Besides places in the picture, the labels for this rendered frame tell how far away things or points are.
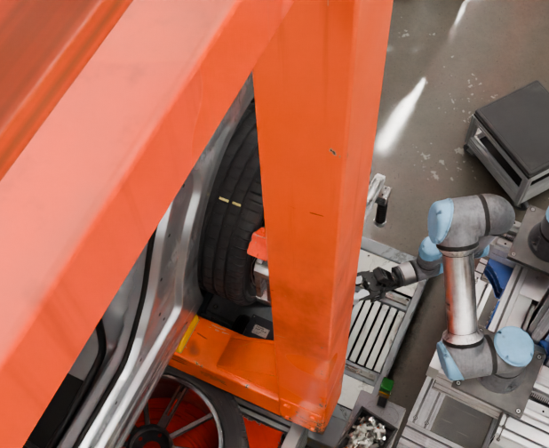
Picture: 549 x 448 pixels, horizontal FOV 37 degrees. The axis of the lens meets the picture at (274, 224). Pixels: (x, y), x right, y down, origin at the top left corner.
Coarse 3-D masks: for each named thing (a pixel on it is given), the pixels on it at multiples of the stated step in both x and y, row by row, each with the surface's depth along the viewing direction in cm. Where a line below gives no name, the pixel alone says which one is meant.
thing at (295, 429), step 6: (294, 426) 290; (300, 426) 290; (288, 432) 289; (294, 432) 289; (300, 432) 289; (288, 438) 288; (294, 438) 288; (300, 438) 293; (282, 444) 287; (288, 444) 287; (294, 444) 287; (300, 444) 298
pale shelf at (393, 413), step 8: (360, 392) 289; (368, 392) 289; (360, 400) 288; (368, 400) 288; (376, 400) 288; (368, 408) 286; (376, 408) 286; (392, 408) 286; (400, 408) 286; (352, 416) 285; (384, 416) 285; (392, 416) 285; (400, 416) 285; (392, 424) 283; (400, 424) 283; (344, 432) 283
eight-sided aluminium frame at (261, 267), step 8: (256, 264) 256; (264, 264) 255; (256, 272) 257; (264, 272) 256; (256, 280) 262; (264, 280) 268; (256, 288) 268; (264, 288) 272; (256, 296) 274; (264, 296) 273
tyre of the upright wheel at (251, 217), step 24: (240, 120) 260; (240, 144) 254; (240, 168) 250; (216, 192) 250; (240, 192) 248; (216, 216) 250; (240, 216) 249; (216, 240) 252; (240, 240) 249; (216, 264) 257; (240, 264) 253; (216, 288) 267; (240, 288) 261
